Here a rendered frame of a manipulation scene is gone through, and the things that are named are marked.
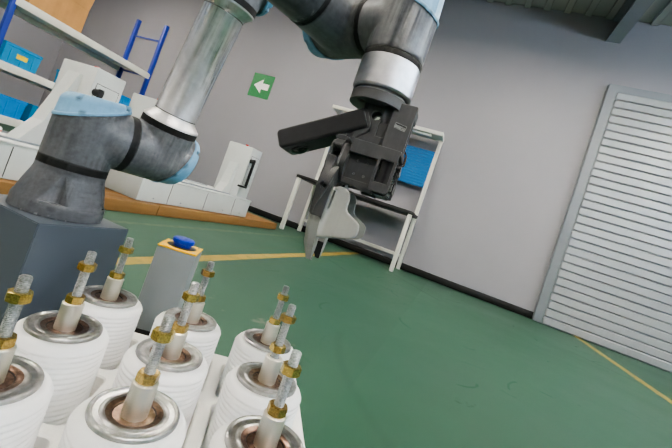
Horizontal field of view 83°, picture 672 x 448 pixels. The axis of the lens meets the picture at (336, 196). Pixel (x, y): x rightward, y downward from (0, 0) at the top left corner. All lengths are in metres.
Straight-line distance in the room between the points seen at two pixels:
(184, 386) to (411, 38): 0.46
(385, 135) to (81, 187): 0.57
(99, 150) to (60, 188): 0.09
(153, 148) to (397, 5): 0.56
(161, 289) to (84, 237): 0.17
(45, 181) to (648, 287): 5.59
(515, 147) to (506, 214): 0.90
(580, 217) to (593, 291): 0.88
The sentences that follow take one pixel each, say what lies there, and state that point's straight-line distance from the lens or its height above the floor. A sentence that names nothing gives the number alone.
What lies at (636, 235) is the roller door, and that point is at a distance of 5.68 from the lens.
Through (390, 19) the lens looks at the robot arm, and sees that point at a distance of 0.49.
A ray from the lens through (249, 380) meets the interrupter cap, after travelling 0.51.
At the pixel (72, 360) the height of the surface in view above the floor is 0.24.
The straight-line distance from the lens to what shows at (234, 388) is 0.50.
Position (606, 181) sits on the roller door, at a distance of 5.65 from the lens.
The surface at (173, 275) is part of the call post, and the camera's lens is 0.76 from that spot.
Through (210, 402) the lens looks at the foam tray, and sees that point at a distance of 0.60.
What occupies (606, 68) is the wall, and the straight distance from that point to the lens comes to 6.19.
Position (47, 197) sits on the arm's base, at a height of 0.33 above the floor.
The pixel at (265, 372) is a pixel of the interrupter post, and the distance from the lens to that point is 0.51.
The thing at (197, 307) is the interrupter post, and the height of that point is 0.28.
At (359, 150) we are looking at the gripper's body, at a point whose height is 0.55.
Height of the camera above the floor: 0.48
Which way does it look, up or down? 2 degrees up
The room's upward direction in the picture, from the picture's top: 19 degrees clockwise
